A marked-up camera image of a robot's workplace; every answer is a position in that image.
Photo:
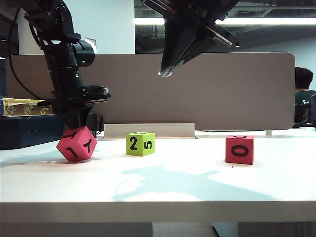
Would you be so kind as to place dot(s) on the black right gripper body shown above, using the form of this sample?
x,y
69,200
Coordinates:
x,y
195,12

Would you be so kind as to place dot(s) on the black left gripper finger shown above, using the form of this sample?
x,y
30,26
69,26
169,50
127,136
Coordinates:
x,y
71,119
84,116

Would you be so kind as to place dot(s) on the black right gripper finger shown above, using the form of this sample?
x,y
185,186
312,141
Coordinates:
x,y
171,44
195,44

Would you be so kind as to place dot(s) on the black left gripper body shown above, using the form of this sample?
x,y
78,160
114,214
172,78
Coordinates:
x,y
69,103

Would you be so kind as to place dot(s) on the red foam block T Y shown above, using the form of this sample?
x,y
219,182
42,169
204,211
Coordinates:
x,y
76,145

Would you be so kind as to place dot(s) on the green foam block 2 H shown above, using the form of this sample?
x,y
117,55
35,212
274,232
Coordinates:
x,y
138,145

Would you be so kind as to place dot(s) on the red foam block O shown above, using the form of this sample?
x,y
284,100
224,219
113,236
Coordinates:
x,y
238,150

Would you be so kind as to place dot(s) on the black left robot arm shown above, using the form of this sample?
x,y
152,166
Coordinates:
x,y
61,54

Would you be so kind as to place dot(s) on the black mug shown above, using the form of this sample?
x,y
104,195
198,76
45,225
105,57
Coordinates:
x,y
92,123

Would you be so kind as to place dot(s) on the dark blue plastic case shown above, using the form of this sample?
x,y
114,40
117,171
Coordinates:
x,y
29,133

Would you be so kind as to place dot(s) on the yellow brown printed cardboard box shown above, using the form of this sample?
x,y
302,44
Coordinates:
x,y
22,108

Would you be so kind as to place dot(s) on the brown desk divider panel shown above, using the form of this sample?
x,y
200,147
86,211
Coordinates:
x,y
197,98

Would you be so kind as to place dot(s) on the dark plain under-desk panel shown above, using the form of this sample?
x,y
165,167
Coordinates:
x,y
74,229

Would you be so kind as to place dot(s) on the seated person dark shirt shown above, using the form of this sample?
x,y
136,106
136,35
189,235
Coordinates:
x,y
303,98

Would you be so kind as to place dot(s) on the black office chair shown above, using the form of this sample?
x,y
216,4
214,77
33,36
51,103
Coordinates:
x,y
313,108

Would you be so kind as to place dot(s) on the grey table leg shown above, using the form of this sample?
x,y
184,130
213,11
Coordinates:
x,y
225,229

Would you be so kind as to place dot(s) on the dark perforated under-desk panel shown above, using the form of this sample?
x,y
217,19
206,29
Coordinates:
x,y
276,229

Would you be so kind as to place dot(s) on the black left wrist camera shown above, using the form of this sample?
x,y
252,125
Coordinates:
x,y
97,89

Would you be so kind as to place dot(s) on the silver wall switch plate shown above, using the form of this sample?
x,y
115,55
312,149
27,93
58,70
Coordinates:
x,y
91,42

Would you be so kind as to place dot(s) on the beige divider foot bracket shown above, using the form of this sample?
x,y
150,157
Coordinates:
x,y
269,132

